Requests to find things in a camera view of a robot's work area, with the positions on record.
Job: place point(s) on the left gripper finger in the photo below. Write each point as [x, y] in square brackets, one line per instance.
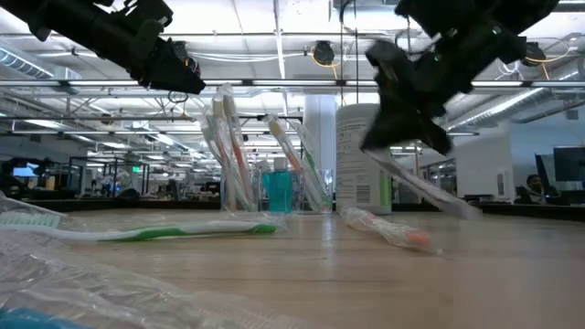
[169, 68]

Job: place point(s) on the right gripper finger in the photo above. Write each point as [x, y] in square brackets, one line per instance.
[388, 130]
[432, 137]

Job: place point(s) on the purple toothbrush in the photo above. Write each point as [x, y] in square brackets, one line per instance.
[429, 189]

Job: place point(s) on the blue toothbrush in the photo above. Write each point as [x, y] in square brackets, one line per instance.
[27, 321]

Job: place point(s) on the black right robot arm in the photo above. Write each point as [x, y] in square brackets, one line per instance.
[480, 32]

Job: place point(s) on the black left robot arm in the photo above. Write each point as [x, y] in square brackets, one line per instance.
[68, 23]

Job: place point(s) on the white green wipes canister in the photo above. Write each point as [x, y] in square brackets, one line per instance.
[356, 173]

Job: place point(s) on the white column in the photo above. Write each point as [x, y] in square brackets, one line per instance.
[320, 137]

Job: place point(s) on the person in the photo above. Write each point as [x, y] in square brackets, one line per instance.
[535, 183]

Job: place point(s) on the black monitor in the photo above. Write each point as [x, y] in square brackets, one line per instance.
[570, 162]

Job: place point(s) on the blue lit monitor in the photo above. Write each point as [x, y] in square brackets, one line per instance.
[25, 171]

